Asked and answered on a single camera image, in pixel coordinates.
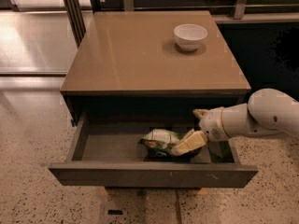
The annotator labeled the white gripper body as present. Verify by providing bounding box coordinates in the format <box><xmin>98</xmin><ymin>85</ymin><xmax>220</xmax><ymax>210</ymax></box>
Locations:
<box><xmin>199</xmin><ymin>107</ymin><xmax>230</xmax><ymax>142</ymax></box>

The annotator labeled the brown drawer cabinet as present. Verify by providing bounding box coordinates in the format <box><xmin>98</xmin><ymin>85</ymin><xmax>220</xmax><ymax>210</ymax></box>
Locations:
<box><xmin>61</xmin><ymin>11</ymin><xmax>250</xmax><ymax>121</ymax></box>

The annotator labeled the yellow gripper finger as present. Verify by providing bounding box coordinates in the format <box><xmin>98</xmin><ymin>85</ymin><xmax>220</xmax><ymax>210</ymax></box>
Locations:
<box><xmin>171</xmin><ymin>130</ymin><xmax>207</xmax><ymax>156</ymax></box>
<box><xmin>192</xmin><ymin>109</ymin><xmax>208</xmax><ymax>119</ymax></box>

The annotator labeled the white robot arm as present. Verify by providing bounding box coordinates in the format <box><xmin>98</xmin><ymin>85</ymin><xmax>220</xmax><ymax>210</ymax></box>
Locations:
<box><xmin>171</xmin><ymin>89</ymin><xmax>299</xmax><ymax>156</ymax></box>

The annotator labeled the open grey top drawer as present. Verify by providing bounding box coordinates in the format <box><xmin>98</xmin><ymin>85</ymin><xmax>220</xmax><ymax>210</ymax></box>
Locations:
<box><xmin>49</xmin><ymin>113</ymin><xmax>258</xmax><ymax>189</ymax></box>

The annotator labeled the metal railing frame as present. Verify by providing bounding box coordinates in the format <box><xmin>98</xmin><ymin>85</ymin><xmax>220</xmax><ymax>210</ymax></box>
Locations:
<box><xmin>64</xmin><ymin>0</ymin><xmax>299</xmax><ymax>41</ymax></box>

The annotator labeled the green rice chip bag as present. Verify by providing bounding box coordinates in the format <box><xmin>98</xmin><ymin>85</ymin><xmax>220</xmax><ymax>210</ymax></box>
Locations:
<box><xmin>139</xmin><ymin>129</ymin><xmax>202</xmax><ymax>158</ymax></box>

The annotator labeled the white ceramic bowl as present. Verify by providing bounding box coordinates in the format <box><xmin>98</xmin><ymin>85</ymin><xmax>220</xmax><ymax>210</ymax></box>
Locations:
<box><xmin>174</xmin><ymin>24</ymin><xmax>207</xmax><ymax>51</ymax></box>

